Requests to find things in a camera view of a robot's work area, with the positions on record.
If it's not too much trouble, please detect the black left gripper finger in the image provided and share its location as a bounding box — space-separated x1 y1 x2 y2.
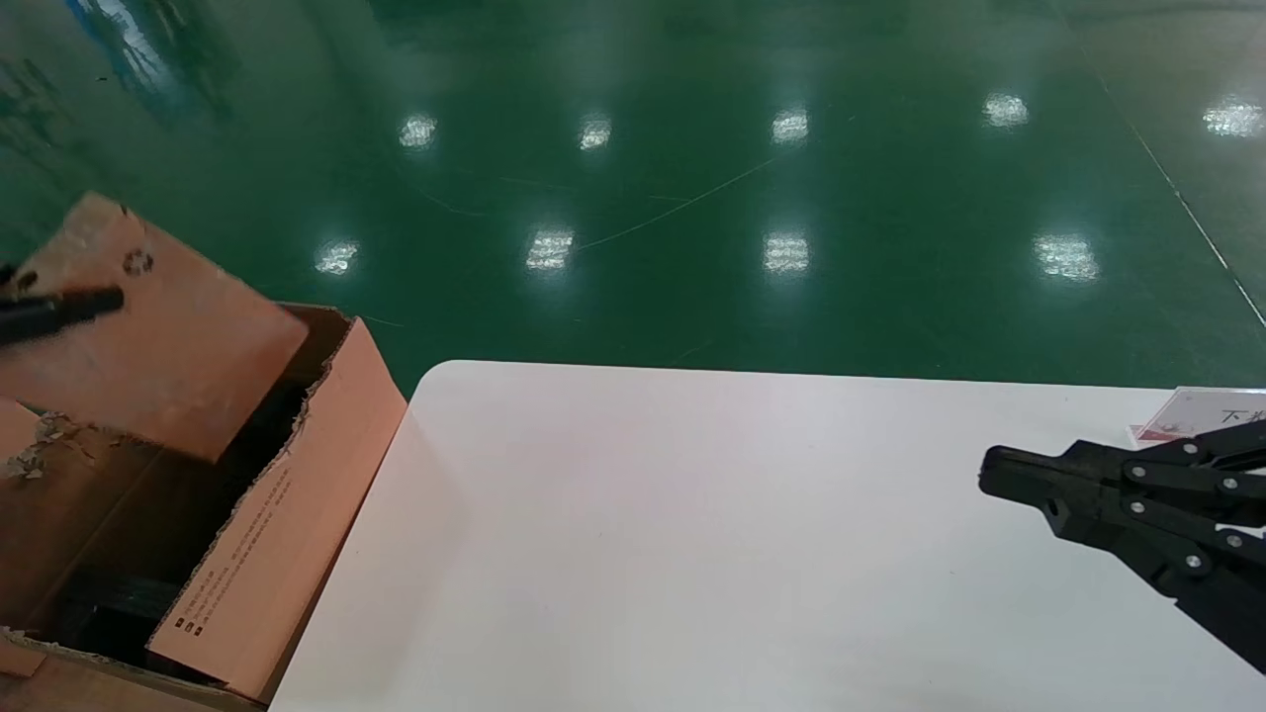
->
0 265 127 348

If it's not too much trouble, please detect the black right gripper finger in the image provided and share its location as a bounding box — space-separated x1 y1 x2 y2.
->
979 475 1266 675
979 420 1266 497

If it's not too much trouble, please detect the big brown cardboard box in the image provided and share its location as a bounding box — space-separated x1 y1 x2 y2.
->
0 302 409 712

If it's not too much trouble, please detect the white and red card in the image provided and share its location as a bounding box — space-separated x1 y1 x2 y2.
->
1128 387 1266 447

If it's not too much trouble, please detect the black foam insert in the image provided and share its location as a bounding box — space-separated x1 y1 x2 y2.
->
54 569 185 666

